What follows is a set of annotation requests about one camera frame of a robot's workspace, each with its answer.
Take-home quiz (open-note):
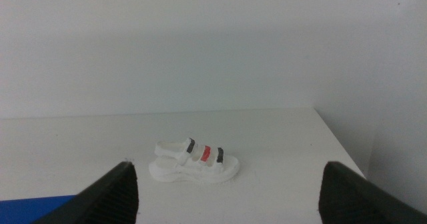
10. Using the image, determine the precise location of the blue rectangular mat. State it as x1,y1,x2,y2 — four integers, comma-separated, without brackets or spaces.
0,194,78,224

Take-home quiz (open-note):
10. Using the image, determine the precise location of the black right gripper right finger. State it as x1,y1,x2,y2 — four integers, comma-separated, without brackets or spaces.
318,161,427,224

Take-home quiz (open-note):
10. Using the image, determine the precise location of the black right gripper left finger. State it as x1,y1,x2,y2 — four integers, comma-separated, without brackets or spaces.
32,161,139,224

